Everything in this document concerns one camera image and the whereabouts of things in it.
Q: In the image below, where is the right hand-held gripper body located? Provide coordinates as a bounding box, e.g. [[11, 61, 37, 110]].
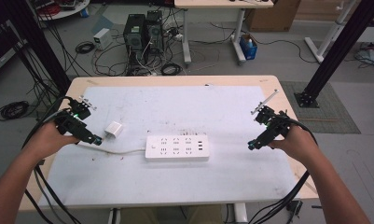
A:
[[250, 89, 293, 148]]

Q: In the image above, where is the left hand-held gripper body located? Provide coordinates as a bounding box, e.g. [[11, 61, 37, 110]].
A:
[[54, 95, 98, 146]]

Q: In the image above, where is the white charger plug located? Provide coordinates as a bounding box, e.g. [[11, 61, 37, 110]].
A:
[[104, 120, 124, 140]]

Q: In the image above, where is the white power strip cable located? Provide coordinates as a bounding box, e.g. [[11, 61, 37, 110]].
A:
[[77, 142, 147, 156]]

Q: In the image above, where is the white power strip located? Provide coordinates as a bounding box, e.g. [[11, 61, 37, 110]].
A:
[[145, 133, 211, 162]]

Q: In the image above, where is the person's left hand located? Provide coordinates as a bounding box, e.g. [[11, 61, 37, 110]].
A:
[[25, 120, 80, 161]]

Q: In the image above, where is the person's right hand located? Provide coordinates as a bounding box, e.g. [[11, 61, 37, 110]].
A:
[[268, 125, 320, 166]]

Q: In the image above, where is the grey floor mat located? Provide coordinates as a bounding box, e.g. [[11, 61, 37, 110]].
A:
[[279, 80, 362, 135]]

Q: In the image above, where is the white table mat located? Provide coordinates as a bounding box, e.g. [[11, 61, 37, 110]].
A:
[[38, 85, 300, 209]]

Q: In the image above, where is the black metal pillar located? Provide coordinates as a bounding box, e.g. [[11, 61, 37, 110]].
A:
[[294, 0, 374, 109], [1, 0, 73, 96]]

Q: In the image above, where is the small white box device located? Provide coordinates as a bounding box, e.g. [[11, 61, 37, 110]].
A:
[[92, 27, 114, 50]]

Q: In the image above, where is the wooden table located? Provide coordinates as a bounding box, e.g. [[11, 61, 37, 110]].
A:
[[18, 75, 320, 213]]

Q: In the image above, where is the white metal stand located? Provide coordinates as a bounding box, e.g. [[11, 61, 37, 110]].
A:
[[303, 0, 363, 64]]

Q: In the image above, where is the black computer tower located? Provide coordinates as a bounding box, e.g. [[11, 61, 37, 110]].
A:
[[122, 13, 147, 66], [145, 9, 165, 60]]

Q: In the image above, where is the cardboard box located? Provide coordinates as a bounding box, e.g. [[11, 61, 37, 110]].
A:
[[245, 0, 302, 33]]

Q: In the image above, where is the round white table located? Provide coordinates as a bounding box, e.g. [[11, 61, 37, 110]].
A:
[[29, 0, 91, 22]]

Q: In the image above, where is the white-legged wooden desk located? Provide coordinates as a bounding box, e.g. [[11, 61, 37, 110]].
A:
[[173, 0, 275, 66]]

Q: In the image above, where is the coiled black cable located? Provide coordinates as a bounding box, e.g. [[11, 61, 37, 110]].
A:
[[0, 100, 31, 122], [75, 40, 96, 55], [160, 62, 183, 77]]

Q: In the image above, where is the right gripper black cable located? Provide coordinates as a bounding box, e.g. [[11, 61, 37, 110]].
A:
[[247, 117, 320, 224]]

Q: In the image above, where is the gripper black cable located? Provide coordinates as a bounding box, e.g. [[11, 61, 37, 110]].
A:
[[247, 117, 320, 224], [21, 95, 83, 224]]

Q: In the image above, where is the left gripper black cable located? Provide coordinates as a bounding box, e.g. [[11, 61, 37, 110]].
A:
[[21, 95, 83, 224]]

